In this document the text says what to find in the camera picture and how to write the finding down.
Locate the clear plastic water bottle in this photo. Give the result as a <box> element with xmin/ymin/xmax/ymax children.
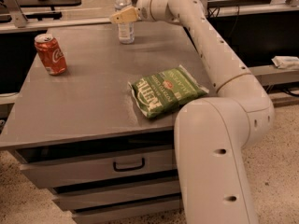
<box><xmin>114</xmin><ymin>0</ymin><xmax>135</xmax><ymax>44</ymax></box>

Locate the green jalapeno chip bag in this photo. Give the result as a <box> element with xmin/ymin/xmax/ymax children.
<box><xmin>129</xmin><ymin>65</ymin><xmax>209</xmax><ymax>119</ymax></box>

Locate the grey drawer cabinet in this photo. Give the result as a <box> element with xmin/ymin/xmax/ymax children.
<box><xmin>1</xmin><ymin>22</ymin><xmax>210</xmax><ymax>224</ymax></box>

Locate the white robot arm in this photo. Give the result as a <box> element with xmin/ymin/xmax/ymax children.
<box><xmin>110</xmin><ymin>0</ymin><xmax>275</xmax><ymax>224</ymax></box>

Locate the orange soda can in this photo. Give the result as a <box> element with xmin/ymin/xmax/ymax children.
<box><xmin>35</xmin><ymin>34</ymin><xmax>67</xmax><ymax>76</ymax></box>

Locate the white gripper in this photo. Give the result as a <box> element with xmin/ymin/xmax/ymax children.
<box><xmin>109</xmin><ymin>0</ymin><xmax>151</xmax><ymax>24</ymax></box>

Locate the white packet on shelf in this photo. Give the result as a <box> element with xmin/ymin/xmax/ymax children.
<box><xmin>272</xmin><ymin>56</ymin><xmax>299</xmax><ymax>70</ymax></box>

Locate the black drawer handle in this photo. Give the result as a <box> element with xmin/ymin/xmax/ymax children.
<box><xmin>113</xmin><ymin>158</ymin><xmax>146</xmax><ymax>173</ymax></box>

